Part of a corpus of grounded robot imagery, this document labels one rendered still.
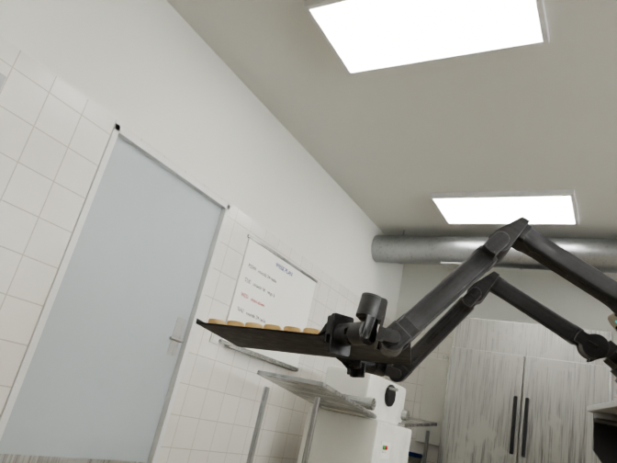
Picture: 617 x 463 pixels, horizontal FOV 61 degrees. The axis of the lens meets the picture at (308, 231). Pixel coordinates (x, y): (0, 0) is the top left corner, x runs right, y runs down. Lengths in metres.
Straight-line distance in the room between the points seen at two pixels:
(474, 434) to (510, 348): 0.88
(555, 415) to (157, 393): 3.42
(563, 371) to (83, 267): 4.10
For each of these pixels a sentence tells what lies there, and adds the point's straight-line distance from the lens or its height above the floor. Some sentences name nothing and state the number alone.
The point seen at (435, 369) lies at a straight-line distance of 6.45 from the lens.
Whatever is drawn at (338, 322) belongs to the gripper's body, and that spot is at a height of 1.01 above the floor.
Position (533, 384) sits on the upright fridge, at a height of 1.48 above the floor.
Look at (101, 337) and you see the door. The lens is 3.23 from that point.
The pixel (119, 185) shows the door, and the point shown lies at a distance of 3.25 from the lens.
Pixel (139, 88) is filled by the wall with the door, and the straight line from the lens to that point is 3.39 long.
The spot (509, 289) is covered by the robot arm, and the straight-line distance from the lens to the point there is 1.89.
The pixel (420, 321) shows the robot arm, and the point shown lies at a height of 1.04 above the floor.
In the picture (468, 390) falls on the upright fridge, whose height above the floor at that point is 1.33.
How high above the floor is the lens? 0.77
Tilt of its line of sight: 19 degrees up
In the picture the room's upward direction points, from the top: 13 degrees clockwise
